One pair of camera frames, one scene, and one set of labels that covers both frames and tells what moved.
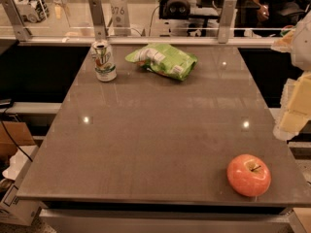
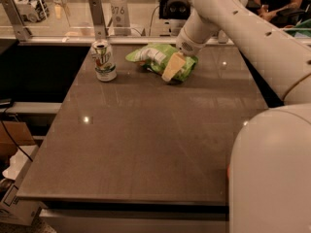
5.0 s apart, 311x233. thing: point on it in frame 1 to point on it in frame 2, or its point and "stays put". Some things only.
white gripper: (303, 48) to (189, 47)
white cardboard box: (14, 209) stays put
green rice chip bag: (164, 59) stays put
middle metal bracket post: (101, 32) stays put
